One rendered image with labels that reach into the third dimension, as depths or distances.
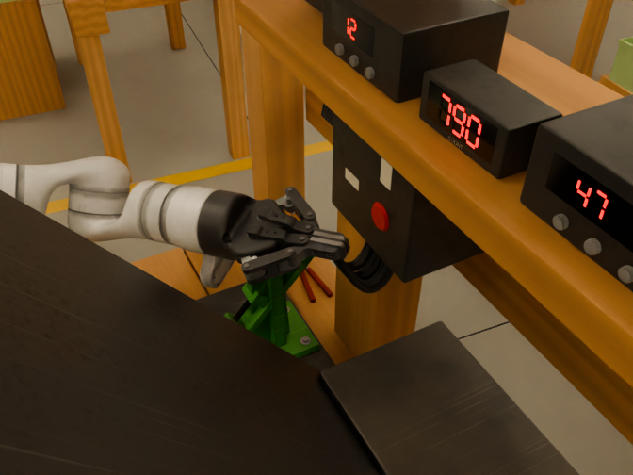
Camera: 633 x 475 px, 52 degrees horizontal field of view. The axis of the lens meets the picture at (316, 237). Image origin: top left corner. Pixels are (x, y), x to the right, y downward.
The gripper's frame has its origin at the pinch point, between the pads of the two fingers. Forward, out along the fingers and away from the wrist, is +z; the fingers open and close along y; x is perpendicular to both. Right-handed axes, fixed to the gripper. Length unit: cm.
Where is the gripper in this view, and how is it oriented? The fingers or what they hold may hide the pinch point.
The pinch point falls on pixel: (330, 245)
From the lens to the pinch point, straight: 68.0
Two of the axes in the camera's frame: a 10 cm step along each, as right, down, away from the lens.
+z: 9.1, 1.8, -3.9
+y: 3.8, -7.4, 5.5
